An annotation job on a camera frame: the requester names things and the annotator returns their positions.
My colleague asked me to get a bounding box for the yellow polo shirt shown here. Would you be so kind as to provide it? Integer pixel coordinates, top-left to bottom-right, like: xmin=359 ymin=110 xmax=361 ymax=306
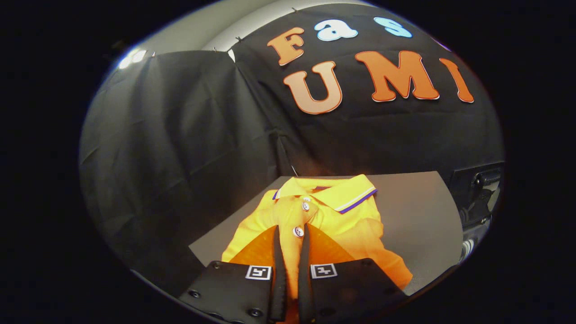
xmin=221 ymin=175 xmax=414 ymax=324

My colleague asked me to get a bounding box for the grey cabinet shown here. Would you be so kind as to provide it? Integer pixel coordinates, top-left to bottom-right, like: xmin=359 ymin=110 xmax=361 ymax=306
xmin=189 ymin=171 xmax=464 ymax=296

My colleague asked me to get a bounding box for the black backdrop cloth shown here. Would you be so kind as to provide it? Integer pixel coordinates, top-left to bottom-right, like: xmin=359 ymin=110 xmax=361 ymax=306
xmin=79 ymin=2 xmax=504 ymax=288

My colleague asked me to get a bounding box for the ceiling strip light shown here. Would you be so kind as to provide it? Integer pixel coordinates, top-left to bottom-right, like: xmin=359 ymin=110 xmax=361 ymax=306
xmin=118 ymin=48 xmax=148 ymax=70

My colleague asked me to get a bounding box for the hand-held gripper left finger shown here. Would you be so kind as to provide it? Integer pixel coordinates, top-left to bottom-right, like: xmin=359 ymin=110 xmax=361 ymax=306
xmin=179 ymin=224 xmax=288 ymax=324

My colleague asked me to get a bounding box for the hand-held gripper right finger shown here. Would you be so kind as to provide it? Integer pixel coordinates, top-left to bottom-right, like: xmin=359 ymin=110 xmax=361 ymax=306
xmin=297 ymin=225 xmax=409 ymax=324

